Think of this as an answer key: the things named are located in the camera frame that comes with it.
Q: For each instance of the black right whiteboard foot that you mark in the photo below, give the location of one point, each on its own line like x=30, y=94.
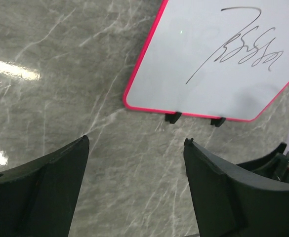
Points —
x=217, y=122

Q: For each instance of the black whiteboard foot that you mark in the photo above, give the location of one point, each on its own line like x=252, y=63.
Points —
x=217, y=122
x=172, y=118

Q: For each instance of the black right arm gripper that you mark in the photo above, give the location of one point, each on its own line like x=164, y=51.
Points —
x=249, y=199

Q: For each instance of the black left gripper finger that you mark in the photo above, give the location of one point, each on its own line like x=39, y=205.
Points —
x=38, y=198

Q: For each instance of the pink framed whiteboard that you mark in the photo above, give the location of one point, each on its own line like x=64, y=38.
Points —
x=213, y=59

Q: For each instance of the black left whiteboard foot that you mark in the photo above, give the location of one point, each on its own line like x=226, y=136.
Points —
x=172, y=118

